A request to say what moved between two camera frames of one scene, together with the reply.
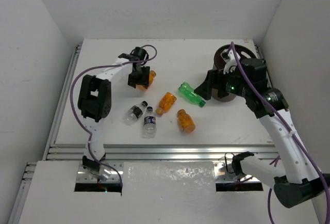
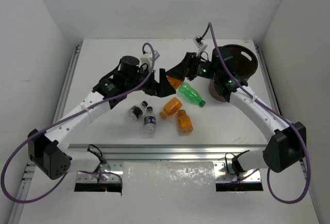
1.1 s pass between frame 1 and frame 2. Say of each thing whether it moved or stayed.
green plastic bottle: stayed
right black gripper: moved
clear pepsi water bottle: stayed
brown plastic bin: stayed
